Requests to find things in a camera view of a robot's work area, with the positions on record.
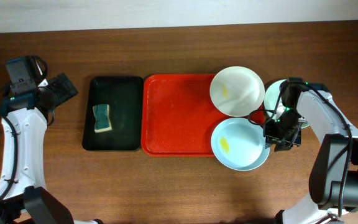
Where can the light blue plate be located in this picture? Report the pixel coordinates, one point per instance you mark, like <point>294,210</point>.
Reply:
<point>239,145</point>

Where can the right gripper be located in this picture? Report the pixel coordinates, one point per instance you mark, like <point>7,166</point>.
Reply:
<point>275,137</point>

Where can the green and yellow sponge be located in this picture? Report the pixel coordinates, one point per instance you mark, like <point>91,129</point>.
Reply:
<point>102,119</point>

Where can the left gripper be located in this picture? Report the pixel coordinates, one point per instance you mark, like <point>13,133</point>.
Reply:
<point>63,88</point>

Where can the black rectangular tray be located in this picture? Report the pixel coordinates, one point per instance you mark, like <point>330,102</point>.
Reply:
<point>124,96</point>

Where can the white plate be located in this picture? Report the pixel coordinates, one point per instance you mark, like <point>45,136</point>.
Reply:
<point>237,91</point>

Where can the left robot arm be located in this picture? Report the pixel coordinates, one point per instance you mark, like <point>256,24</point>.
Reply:
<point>22,182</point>

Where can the pale green plate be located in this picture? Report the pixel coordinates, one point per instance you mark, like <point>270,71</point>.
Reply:
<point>270,100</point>

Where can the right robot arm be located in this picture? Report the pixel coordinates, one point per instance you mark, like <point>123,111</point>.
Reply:
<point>333,181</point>

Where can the red plastic tray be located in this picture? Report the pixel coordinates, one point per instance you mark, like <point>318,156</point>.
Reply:
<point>178,116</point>

